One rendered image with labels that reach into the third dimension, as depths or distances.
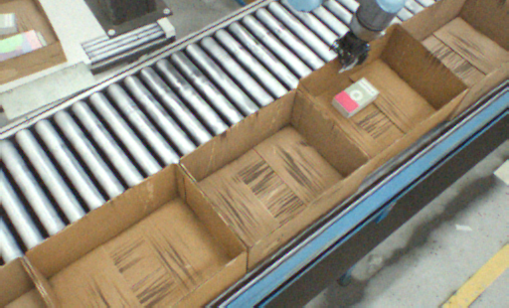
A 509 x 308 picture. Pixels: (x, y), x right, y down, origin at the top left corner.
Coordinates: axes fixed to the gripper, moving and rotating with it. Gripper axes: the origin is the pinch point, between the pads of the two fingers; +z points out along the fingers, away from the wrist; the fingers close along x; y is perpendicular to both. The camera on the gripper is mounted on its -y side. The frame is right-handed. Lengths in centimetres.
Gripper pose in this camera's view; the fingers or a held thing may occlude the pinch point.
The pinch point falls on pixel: (344, 64)
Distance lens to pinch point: 156.2
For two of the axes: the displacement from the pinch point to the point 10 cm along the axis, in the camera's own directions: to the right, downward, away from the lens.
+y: -7.8, 5.0, -3.8
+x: 5.9, 7.8, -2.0
